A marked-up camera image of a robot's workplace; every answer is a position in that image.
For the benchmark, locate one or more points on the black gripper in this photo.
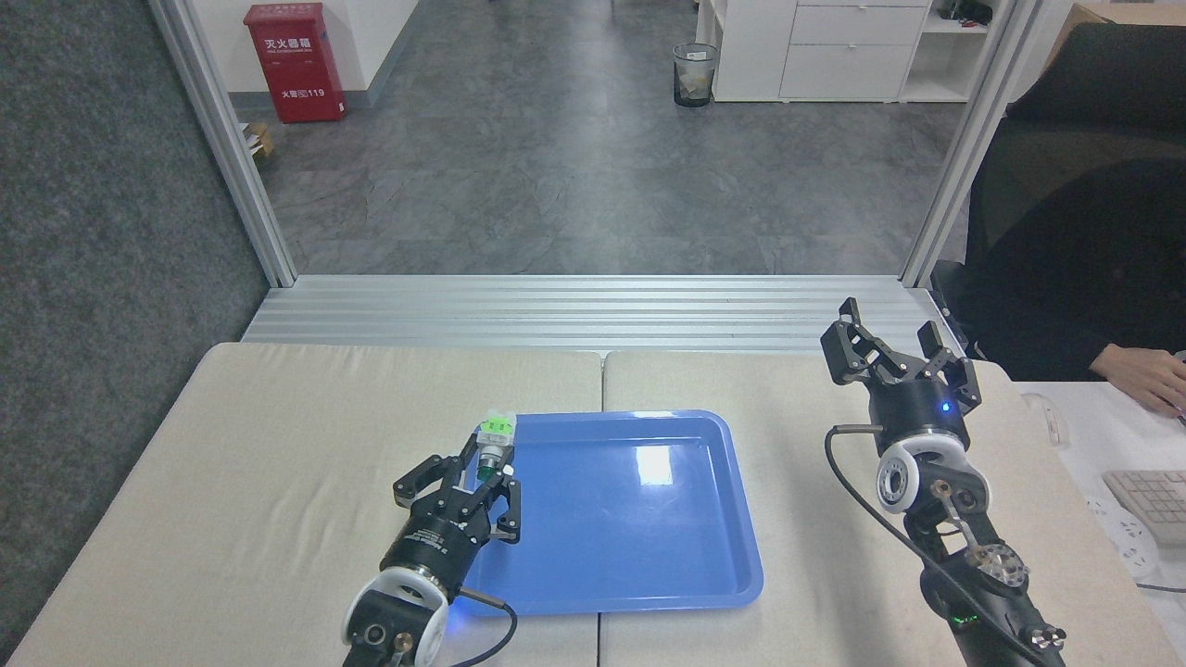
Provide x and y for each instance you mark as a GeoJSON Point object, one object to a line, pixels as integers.
{"type": "Point", "coordinates": [435, 547]}
{"type": "Point", "coordinates": [917, 408]}

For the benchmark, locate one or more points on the green switch part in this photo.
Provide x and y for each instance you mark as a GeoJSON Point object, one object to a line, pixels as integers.
{"type": "Point", "coordinates": [495, 431]}

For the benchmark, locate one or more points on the blue plastic tray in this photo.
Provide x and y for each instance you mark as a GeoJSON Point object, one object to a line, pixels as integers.
{"type": "Point", "coordinates": [630, 537]}

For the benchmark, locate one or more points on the person's hand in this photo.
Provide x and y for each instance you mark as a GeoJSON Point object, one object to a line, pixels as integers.
{"type": "Point", "coordinates": [1149, 375]}

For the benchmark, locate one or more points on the white computer mouse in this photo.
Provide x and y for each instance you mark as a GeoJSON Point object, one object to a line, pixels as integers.
{"type": "Point", "coordinates": [1047, 419]}

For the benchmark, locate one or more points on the white desk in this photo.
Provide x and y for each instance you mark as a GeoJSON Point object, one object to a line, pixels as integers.
{"type": "Point", "coordinates": [1103, 454]}

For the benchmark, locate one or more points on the person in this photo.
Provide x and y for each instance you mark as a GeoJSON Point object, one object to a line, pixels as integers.
{"type": "Point", "coordinates": [1084, 213]}

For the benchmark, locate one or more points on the white power strip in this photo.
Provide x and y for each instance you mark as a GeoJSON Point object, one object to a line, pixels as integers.
{"type": "Point", "coordinates": [1126, 542]}

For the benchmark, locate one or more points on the white keyboard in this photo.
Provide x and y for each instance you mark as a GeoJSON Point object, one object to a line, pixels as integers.
{"type": "Point", "coordinates": [1158, 505]}

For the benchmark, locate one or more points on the white drawer cabinet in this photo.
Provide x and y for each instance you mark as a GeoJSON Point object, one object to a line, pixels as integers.
{"type": "Point", "coordinates": [839, 56]}

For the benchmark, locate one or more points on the brown cardboard box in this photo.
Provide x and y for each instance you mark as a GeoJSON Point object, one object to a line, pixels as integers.
{"type": "Point", "coordinates": [1126, 14]}

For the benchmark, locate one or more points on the small cardboard box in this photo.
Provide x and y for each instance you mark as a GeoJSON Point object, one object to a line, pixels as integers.
{"type": "Point", "coordinates": [259, 139]}

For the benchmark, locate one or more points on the red fire extinguisher box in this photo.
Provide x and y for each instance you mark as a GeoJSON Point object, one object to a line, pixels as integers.
{"type": "Point", "coordinates": [295, 65]}

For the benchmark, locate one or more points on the silver aluminium post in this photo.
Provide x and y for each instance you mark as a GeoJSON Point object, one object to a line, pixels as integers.
{"type": "Point", "coordinates": [968, 148]}
{"type": "Point", "coordinates": [232, 148]}

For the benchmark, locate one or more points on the silver aluminium rail base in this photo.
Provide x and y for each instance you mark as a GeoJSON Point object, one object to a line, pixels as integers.
{"type": "Point", "coordinates": [593, 310]}

